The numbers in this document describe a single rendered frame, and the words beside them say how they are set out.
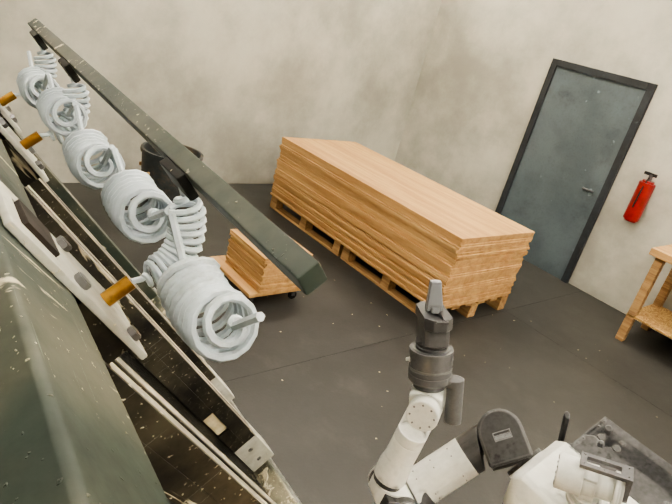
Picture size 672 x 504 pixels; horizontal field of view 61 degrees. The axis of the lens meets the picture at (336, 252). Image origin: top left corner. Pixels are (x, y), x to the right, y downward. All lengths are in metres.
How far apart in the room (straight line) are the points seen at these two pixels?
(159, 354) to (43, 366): 0.94
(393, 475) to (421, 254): 3.41
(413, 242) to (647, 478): 3.52
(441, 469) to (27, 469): 1.12
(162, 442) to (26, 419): 0.41
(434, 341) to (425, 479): 0.36
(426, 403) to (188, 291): 0.73
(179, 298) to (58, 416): 0.23
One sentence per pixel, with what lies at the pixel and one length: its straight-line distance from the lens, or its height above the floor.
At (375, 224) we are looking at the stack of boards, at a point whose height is 0.50.
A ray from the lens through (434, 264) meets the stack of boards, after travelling 4.50.
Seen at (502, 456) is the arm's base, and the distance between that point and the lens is 1.32.
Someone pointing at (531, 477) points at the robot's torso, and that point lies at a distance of 1.28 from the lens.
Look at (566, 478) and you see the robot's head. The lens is 1.17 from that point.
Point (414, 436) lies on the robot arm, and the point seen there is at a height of 1.32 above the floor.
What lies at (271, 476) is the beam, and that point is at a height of 0.90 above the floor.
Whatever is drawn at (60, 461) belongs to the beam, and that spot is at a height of 1.87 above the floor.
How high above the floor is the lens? 2.07
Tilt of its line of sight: 22 degrees down
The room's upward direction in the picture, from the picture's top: 15 degrees clockwise
